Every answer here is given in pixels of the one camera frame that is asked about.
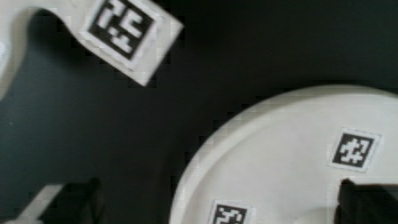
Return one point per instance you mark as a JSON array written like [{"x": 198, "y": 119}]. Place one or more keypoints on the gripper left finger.
[{"x": 67, "y": 204}]

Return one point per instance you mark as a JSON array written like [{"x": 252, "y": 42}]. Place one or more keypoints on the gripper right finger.
[{"x": 367, "y": 203}]

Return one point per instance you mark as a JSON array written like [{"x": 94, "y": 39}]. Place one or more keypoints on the white round table top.
[{"x": 310, "y": 138}]

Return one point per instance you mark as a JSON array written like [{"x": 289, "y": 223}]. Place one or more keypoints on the white cross-shaped table base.
[{"x": 126, "y": 29}]

